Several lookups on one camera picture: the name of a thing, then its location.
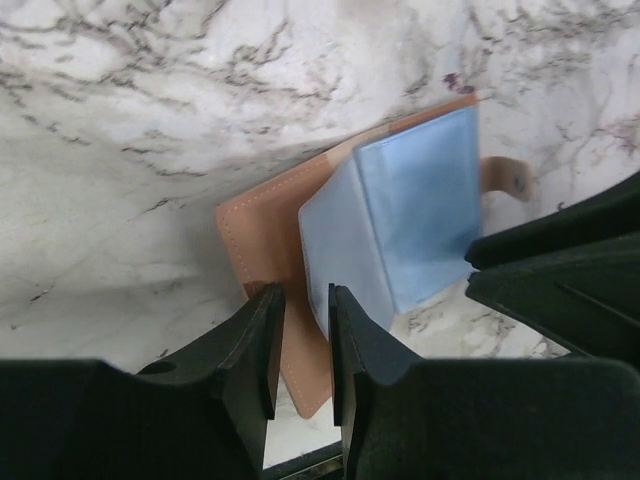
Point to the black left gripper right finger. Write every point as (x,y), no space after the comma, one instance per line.
(402,416)

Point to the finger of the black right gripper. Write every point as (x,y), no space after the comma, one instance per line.
(584,298)
(611,213)

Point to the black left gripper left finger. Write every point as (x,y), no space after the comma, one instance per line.
(199,413)

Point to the tan leather card holder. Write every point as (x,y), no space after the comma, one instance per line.
(389,213)

